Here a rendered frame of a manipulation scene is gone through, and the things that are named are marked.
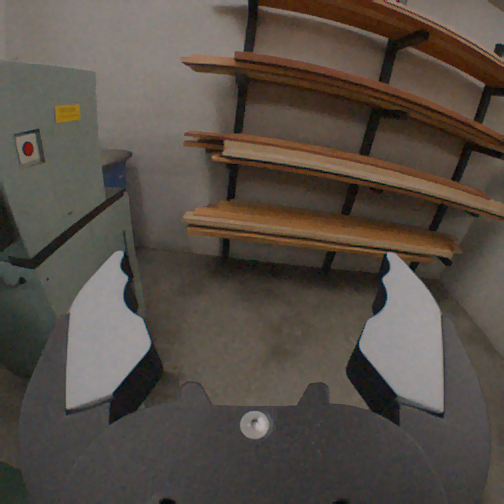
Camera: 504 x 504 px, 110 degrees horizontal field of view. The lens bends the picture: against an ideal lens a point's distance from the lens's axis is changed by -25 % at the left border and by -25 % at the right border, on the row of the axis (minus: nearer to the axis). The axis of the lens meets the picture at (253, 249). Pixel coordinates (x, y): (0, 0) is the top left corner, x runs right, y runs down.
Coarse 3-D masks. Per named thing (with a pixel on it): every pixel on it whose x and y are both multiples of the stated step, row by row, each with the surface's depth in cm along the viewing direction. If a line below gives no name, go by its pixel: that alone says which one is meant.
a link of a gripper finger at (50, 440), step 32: (64, 320) 7; (64, 352) 6; (32, 384) 5; (64, 384) 5; (32, 416) 4; (64, 416) 4; (96, 416) 4; (32, 448) 3; (64, 448) 4; (32, 480) 3; (64, 480) 3
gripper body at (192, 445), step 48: (192, 384) 5; (144, 432) 4; (192, 432) 4; (240, 432) 4; (288, 432) 4; (336, 432) 4; (384, 432) 4; (96, 480) 3; (144, 480) 3; (192, 480) 3; (240, 480) 3; (288, 480) 3; (336, 480) 3; (384, 480) 3; (432, 480) 3
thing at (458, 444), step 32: (448, 320) 7; (448, 352) 6; (448, 384) 5; (480, 384) 5; (384, 416) 5; (416, 416) 4; (448, 416) 4; (480, 416) 4; (448, 448) 4; (480, 448) 3; (448, 480) 3; (480, 480) 3
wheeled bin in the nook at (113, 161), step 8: (104, 152) 143; (112, 152) 146; (120, 152) 151; (128, 152) 158; (104, 160) 130; (112, 160) 135; (120, 160) 145; (104, 168) 126; (112, 168) 143; (120, 168) 155; (104, 176) 135; (112, 176) 146; (120, 176) 158; (104, 184) 137; (112, 184) 148; (120, 184) 161
